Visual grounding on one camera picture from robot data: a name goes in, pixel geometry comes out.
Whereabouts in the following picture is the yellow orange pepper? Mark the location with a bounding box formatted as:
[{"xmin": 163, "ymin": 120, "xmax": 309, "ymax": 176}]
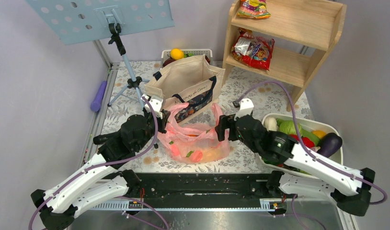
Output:
[{"xmin": 312, "ymin": 130, "xmax": 327, "ymax": 139}]

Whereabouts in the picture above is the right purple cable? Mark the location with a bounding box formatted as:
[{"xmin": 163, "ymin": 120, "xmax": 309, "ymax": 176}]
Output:
[{"xmin": 233, "ymin": 80, "xmax": 388, "ymax": 230}]

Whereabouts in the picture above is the wooden two-tier shelf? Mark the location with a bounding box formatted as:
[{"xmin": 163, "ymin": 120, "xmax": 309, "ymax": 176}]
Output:
[{"xmin": 223, "ymin": 0, "xmax": 347, "ymax": 111}]

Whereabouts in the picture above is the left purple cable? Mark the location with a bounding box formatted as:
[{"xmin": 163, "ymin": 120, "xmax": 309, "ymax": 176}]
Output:
[{"xmin": 28, "ymin": 95, "xmax": 159, "ymax": 230}]

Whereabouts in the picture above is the purple handle tool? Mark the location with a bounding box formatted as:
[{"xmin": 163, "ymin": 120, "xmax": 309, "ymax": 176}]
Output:
[{"xmin": 90, "ymin": 80, "xmax": 107, "ymax": 112}]

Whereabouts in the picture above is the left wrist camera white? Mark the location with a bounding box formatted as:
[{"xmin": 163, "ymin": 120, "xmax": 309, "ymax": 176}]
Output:
[{"xmin": 141, "ymin": 94, "xmax": 164, "ymax": 118}]

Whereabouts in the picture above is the red snack bag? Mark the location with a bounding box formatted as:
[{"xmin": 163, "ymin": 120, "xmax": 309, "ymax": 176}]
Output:
[{"xmin": 231, "ymin": 28, "xmax": 275, "ymax": 71}]

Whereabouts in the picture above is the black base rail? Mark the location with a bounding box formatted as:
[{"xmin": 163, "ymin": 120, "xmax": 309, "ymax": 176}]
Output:
[{"xmin": 90, "ymin": 172, "xmax": 297, "ymax": 209}]

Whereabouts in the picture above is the colourful snack bag top shelf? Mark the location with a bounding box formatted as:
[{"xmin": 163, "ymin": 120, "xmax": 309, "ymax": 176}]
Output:
[{"xmin": 237, "ymin": 0, "xmax": 271, "ymax": 19}]

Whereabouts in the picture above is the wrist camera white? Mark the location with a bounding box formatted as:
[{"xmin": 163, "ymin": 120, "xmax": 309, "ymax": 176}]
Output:
[
  {"xmin": 233, "ymin": 98, "xmax": 254, "ymax": 120},
  {"xmin": 141, "ymin": 94, "xmax": 164, "ymax": 118}
]

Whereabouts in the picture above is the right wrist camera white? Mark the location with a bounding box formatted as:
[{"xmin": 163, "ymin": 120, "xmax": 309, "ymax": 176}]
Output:
[{"xmin": 233, "ymin": 98, "xmax": 254, "ymax": 120}]

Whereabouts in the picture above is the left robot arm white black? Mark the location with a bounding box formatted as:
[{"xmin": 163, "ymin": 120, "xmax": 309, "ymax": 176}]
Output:
[{"xmin": 28, "ymin": 110, "xmax": 171, "ymax": 230}]

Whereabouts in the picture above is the light blue music stand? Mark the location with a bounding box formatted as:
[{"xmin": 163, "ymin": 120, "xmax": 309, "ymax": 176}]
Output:
[{"xmin": 27, "ymin": 0, "xmax": 174, "ymax": 106}]

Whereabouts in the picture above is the white perforated fruit basket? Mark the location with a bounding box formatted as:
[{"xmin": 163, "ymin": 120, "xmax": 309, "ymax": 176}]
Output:
[{"xmin": 161, "ymin": 49, "xmax": 214, "ymax": 68}]

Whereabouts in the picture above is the beige canvas tote bag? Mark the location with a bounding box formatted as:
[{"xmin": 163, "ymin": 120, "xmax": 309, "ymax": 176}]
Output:
[{"xmin": 144, "ymin": 55, "xmax": 225, "ymax": 125}]

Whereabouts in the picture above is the green cabbage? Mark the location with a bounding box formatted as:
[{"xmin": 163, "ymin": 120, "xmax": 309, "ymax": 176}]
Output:
[{"xmin": 277, "ymin": 120, "xmax": 302, "ymax": 135}]

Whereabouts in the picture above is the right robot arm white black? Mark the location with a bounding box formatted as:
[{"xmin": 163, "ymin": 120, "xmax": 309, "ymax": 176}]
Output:
[{"xmin": 215, "ymin": 115, "xmax": 375, "ymax": 217}]

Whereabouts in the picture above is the purple cable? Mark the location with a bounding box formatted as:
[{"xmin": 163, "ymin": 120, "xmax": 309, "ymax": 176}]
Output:
[
  {"xmin": 28, "ymin": 95, "xmax": 159, "ymax": 230},
  {"xmin": 233, "ymin": 80, "xmax": 388, "ymax": 230}
]

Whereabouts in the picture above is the purple eggplant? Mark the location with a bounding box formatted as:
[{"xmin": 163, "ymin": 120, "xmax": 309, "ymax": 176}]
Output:
[{"xmin": 316, "ymin": 133, "xmax": 343, "ymax": 158}]

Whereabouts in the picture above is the pink plastic grocery bag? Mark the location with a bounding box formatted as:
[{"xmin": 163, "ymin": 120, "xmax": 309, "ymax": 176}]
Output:
[{"xmin": 158, "ymin": 103, "xmax": 230, "ymax": 164}]

